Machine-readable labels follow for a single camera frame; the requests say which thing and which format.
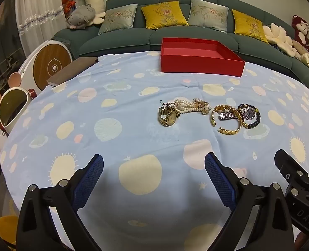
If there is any blue planet print tablecloth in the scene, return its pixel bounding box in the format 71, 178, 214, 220
0, 50, 309, 251

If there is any silver tinsel garland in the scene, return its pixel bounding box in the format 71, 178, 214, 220
17, 8, 66, 34

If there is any yellow embroidered cushion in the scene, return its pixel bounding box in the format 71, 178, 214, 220
232, 9, 270, 44
141, 1, 189, 30

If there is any grey pig plush toy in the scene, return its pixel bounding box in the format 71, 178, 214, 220
66, 4, 96, 30

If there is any white helmet-shaped toy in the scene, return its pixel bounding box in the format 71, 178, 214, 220
0, 73, 37, 149

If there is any white flower-shaped cushion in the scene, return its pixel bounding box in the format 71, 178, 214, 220
263, 23, 294, 55

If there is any silver wristwatch dark dial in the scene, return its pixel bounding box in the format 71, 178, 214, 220
218, 106, 257, 121

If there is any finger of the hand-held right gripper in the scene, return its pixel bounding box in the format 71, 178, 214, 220
274, 149, 309, 197

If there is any beige small pillow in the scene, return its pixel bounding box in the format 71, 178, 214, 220
291, 40, 308, 58

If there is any teal fabric sofa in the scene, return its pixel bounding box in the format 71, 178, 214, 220
51, 0, 309, 115

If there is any red cardboard box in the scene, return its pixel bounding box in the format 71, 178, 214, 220
160, 37, 246, 77

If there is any red bow ornament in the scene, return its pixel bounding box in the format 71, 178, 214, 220
62, 0, 76, 13

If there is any grey embroidered cushion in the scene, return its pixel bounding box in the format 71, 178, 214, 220
188, 0, 229, 33
98, 3, 139, 35

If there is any gold wristwatch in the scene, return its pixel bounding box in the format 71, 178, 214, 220
158, 106, 180, 127

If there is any white round wooden-disc device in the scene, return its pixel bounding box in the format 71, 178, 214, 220
19, 39, 72, 95

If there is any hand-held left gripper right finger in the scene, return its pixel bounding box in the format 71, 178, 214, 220
205, 152, 293, 251

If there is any white pearl necklace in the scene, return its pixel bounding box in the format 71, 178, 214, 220
173, 98, 212, 115

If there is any dark red monkey plush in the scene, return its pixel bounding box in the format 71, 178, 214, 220
291, 15, 309, 53

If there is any gold leaf cuff bracelet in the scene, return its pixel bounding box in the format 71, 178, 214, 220
211, 105, 245, 136

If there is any black bead bracelet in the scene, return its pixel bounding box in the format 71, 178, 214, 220
238, 104, 261, 129

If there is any brown notebook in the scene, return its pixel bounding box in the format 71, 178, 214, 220
47, 56, 99, 87

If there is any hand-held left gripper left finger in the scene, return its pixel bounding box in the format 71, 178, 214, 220
16, 154, 104, 251

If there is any white sheer curtain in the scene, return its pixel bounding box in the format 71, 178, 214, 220
15, 0, 76, 55

